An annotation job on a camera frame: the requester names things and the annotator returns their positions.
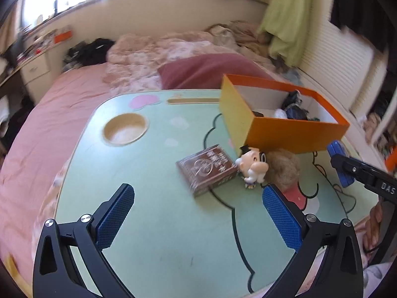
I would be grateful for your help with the orange storage box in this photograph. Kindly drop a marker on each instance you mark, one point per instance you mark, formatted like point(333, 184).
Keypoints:
point(279, 133)

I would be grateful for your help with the white louvred door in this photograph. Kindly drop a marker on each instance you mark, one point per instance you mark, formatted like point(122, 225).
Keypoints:
point(335, 68)

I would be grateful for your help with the crumpled pale pink quilt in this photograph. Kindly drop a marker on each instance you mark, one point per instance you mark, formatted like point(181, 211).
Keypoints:
point(139, 59)

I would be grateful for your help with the white drawer cabinet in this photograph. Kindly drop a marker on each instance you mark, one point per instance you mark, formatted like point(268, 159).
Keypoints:
point(37, 71)

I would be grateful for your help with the cartoon figurine with top hat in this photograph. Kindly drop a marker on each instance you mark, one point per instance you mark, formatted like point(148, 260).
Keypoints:
point(252, 164)

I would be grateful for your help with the black lace cloth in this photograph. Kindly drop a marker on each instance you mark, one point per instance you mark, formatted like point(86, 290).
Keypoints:
point(294, 108)

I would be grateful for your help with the maroon pillow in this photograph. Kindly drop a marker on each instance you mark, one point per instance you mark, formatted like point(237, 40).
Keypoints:
point(201, 71)

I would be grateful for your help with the orange container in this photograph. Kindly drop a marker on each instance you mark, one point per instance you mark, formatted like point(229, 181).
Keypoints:
point(391, 158)

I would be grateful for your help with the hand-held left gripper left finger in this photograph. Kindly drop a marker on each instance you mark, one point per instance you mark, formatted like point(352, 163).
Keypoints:
point(114, 214)

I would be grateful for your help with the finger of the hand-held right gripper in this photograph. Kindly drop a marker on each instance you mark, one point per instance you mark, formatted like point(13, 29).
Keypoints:
point(347, 164)

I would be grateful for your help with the crumpled cream cloth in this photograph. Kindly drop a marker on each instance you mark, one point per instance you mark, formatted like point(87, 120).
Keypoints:
point(372, 124)

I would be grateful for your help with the black hanging cloth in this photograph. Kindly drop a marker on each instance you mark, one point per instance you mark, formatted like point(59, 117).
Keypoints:
point(356, 0)

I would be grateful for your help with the white fluffy pompom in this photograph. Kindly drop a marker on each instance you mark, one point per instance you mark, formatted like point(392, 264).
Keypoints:
point(280, 114)

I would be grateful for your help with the light green hanging cloth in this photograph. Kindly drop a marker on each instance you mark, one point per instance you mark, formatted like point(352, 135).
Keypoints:
point(285, 21)

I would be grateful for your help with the black clothes pile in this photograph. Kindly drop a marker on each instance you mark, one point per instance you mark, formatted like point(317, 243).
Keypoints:
point(90, 51)

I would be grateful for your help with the small orange box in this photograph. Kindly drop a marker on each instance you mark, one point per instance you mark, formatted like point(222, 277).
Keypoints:
point(63, 36)

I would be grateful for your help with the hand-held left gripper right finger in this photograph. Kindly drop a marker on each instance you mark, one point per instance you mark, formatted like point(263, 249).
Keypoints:
point(283, 220)

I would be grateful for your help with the fluffy ball in plastic bag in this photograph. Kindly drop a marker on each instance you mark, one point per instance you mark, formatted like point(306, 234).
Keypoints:
point(283, 169)

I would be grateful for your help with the person's right hand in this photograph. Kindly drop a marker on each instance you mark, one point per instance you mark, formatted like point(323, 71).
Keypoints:
point(373, 223)

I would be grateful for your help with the beige clothes pile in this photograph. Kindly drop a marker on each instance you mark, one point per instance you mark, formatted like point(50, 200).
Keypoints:
point(229, 34)

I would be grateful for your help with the brown card box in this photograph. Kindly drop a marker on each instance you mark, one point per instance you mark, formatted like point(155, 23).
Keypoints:
point(201, 170)

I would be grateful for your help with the pink bed sheet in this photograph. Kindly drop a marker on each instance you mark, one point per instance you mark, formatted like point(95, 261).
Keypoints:
point(46, 115)

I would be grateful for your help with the green cartoon desktop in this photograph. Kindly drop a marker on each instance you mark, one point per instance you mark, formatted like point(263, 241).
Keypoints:
point(155, 223)

